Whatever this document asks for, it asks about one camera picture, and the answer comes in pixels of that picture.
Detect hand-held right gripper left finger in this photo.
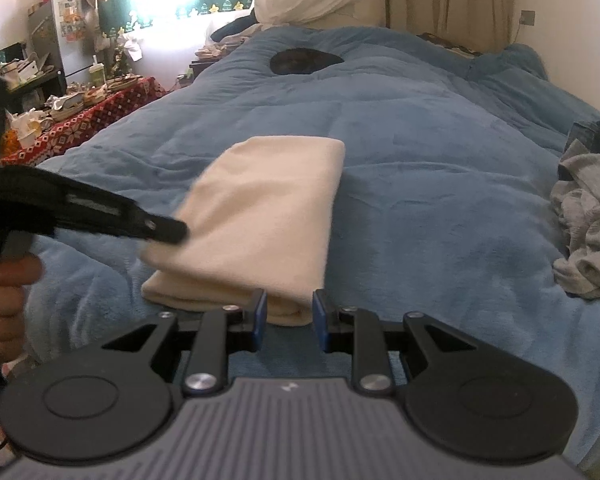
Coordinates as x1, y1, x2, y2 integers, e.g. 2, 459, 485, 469
101, 288, 269, 396

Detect beige curtain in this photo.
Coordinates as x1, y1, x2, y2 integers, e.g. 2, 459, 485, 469
382, 0, 523, 53

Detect grey sweater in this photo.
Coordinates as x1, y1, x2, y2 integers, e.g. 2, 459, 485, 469
550, 140, 600, 298

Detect black shelf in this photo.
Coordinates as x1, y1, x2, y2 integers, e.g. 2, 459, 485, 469
0, 42, 68, 111

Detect blue fleece blanket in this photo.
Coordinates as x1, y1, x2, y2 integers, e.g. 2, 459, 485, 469
22, 26, 600, 471

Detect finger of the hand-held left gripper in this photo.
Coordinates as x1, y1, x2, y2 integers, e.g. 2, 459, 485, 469
55, 180, 188, 246

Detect dark navy pillow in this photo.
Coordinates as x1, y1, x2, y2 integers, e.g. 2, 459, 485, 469
211, 15, 263, 43

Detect dark patterned pillow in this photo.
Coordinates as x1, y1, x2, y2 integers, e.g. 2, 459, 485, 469
417, 32, 483, 57

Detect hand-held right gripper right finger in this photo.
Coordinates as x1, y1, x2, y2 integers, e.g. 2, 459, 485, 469
312, 288, 483, 395

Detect blue jeans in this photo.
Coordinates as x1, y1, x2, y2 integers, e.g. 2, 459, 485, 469
557, 120, 600, 181

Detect cream knit vest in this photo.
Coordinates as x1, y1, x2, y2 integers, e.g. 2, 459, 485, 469
141, 136, 347, 328

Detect small decorated tree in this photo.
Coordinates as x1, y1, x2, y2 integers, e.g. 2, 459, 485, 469
110, 27, 143, 78

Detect person's left hand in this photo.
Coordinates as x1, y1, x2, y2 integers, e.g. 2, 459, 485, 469
0, 255, 43, 363

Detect dark wooden nightstand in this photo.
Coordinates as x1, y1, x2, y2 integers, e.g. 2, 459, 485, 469
190, 45, 231, 78

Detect grey refrigerator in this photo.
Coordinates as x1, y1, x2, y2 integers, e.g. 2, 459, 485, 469
27, 0, 101, 78

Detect red patterned side table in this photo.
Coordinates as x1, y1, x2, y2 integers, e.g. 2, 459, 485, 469
0, 76, 168, 167

